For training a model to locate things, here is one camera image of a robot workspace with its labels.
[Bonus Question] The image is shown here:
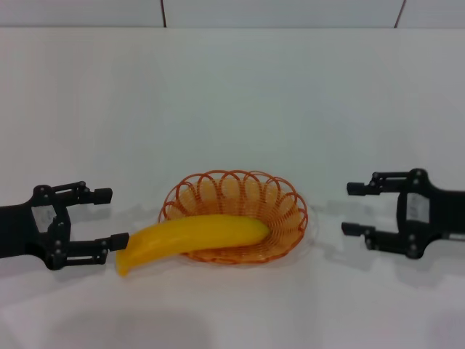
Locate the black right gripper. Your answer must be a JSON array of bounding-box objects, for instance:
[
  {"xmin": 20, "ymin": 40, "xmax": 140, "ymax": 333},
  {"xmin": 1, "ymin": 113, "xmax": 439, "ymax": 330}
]
[{"xmin": 341, "ymin": 167, "xmax": 465, "ymax": 261}]

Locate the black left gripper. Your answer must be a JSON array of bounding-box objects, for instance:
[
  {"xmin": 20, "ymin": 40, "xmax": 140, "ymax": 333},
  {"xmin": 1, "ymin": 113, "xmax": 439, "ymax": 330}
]
[{"xmin": 0, "ymin": 180, "xmax": 131, "ymax": 271}]

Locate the yellow plastic banana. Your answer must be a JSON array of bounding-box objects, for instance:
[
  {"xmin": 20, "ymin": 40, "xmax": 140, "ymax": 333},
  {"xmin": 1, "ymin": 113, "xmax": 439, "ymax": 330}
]
[{"xmin": 115, "ymin": 213, "xmax": 270, "ymax": 279}]

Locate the orange wire basket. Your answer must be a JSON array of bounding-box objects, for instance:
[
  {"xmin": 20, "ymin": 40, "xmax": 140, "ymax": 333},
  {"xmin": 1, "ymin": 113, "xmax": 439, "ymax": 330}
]
[{"xmin": 158, "ymin": 169, "xmax": 309, "ymax": 265}]

